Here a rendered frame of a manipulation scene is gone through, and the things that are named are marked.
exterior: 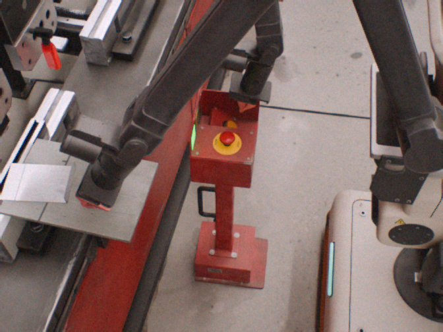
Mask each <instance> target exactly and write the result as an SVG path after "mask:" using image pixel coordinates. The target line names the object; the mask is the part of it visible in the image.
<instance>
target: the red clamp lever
mask: <svg viewBox="0 0 443 332"><path fill-rule="evenodd" d="M29 32H30V34H34V35H35V36H36V37H39V38H41V39H42V44H41V46H42V51H43V53H44V57H45V59H46V62H47V65H48V67H49V68H50V69H54V70H59V69H60V68H61V62H60V59H59V56H58V53H57V49H56V46H55V45H54V43H53V42H51V40H50V39H52V38H53V30H52V29H49V28H42V27H35V28H30V30H29Z"/></svg>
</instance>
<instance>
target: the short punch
mask: <svg viewBox="0 0 443 332"><path fill-rule="evenodd" d="M9 122H10V120H9V118H8V115H7V114H6V116H5V118H4V119H3V121H2V123H1V125H0V143H1V141H2V139H3V137H4V135H5V134H6V132H7V131H8V129H9V126H8V123H9Z"/></svg>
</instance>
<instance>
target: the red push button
mask: <svg viewBox="0 0 443 332"><path fill-rule="evenodd" d="M234 141H235V135H234V133H232V132H230V131H225V132H222V133H221V134H220V142H221V143H222V144H223V145H224V146H230V145H231V144H232V143H233V142H234Z"/></svg>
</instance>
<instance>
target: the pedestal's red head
mask: <svg viewBox="0 0 443 332"><path fill-rule="evenodd" d="M201 88H202V87H201ZM201 88H200V89H199V90H198V94H197V98H196V104H195V108H194V113H193V117H192V123H191V129H190V133H189V139H188V144H189V152H190V155H189V163H190V171H191V182H199V183H205V184H216V185H223V186H234V187H241V188H250V187H251V182H252V172H253V165H254V155H255V149H256V139H257V133H258V118H259V109H260V101H258V100H257V104H256V106H255V107H253V108H250V109H247V110H245V111H243V112H242V113H240V112H239V104H238V103H237V100H234V99H230V98H229V92H225V91H218V90H205V89H202V98H203V99H202V105H201V109H202V116H201V120H200V124H198V125H197V130H196V129H195V139H194V146H193V149H192V148H191V136H192V130H193V126H194V125H195V117H196V110H197V107H198V109H199V102H198V101H199V97H200V91H201ZM224 121H233V122H234V123H235V124H236V125H237V128H229V127H223V126H222V125H223V122H224ZM225 131H230V132H232V133H235V134H236V135H238V137H240V139H241V148H240V149H239V151H237V152H236V153H234V154H231V155H224V154H220V153H219V152H217V151H216V150H215V149H214V146H213V141H214V138H215V137H216V136H217V135H218V134H219V133H222V132H225Z"/></svg>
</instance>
